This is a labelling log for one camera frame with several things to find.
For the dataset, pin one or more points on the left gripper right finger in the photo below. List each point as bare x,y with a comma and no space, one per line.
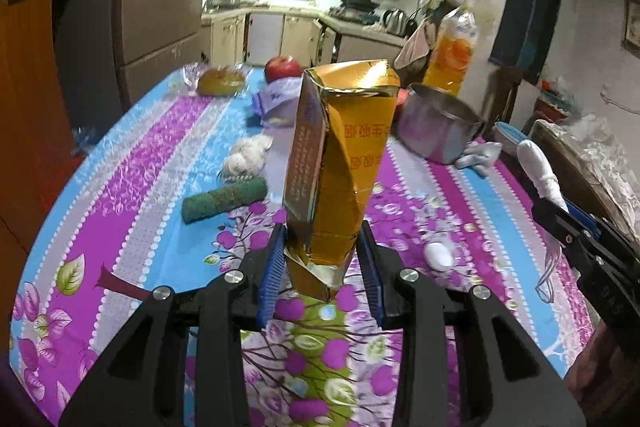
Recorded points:
462,345

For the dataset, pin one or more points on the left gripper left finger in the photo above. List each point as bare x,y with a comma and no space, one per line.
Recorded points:
138,380

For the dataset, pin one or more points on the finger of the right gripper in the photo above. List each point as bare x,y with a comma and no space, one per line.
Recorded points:
560,226
582,214

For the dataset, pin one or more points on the white whisk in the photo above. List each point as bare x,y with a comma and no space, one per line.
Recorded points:
540,173

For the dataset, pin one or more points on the gold yellow carton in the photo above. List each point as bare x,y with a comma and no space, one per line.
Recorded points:
344,115

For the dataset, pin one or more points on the kitchen base cabinets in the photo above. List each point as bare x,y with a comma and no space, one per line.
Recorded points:
254,35

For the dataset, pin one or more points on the right hand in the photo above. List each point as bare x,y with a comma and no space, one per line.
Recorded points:
605,382

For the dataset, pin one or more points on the dark wooden side table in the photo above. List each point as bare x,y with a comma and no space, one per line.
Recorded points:
585,171

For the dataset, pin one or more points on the clear plastic sheet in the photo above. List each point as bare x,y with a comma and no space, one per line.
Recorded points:
595,157

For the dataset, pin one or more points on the blue wash basin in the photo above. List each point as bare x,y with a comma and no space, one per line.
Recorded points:
509,136

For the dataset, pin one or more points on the white egg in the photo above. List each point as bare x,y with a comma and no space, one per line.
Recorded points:
438,257

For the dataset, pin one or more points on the wooden chair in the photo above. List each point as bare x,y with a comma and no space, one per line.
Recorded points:
503,86

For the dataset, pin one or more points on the steel pot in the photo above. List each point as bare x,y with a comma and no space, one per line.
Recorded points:
437,125

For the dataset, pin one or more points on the green scouring pad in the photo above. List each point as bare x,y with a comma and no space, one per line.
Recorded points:
212,203

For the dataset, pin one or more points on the orange juice bottle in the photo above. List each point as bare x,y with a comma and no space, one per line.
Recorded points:
454,48

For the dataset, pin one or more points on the dark window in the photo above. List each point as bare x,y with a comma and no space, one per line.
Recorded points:
525,34

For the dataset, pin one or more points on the pink hanging towel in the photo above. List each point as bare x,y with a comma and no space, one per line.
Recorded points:
413,56

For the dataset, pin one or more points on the white yarn ball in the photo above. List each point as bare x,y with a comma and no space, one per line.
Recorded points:
247,158

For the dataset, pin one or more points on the orange wooden cabinet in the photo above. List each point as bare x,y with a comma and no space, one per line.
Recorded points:
36,140

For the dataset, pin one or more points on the electric kettle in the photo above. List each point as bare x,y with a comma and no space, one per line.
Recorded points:
395,22

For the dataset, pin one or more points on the black wok on stove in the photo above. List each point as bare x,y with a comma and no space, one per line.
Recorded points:
365,6

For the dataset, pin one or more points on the purple wet wipes pack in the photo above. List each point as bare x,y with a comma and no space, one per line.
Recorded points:
275,104

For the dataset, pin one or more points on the bagged bread roll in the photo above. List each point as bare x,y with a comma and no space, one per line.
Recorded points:
220,82

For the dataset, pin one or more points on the red apple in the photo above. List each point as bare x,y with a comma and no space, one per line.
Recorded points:
282,67

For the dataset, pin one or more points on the silver refrigerator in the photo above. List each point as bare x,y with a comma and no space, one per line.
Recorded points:
110,53

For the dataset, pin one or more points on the framed wall picture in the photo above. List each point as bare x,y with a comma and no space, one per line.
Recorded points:
631,27

